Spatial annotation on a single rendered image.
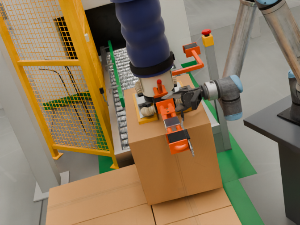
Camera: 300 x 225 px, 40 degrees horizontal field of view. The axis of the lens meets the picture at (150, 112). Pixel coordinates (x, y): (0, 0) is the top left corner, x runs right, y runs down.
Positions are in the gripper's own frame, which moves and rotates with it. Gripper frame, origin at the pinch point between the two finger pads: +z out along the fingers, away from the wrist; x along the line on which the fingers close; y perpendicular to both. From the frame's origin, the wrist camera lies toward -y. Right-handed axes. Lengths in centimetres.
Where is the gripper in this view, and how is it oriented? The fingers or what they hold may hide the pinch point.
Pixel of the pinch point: (165, 105)
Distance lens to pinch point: 192.3
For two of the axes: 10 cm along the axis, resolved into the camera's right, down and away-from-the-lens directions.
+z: -9.6, 2.6, -0.4
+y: -1.5, -4.4, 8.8
